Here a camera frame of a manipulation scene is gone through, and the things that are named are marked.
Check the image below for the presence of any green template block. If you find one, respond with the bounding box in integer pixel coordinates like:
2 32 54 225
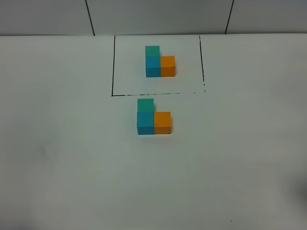
145 46 160 57

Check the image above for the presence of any orange template block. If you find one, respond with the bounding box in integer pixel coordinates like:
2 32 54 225
160 56 176 77

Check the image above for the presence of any blue template block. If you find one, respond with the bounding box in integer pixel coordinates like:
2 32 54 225
145 56 161 78

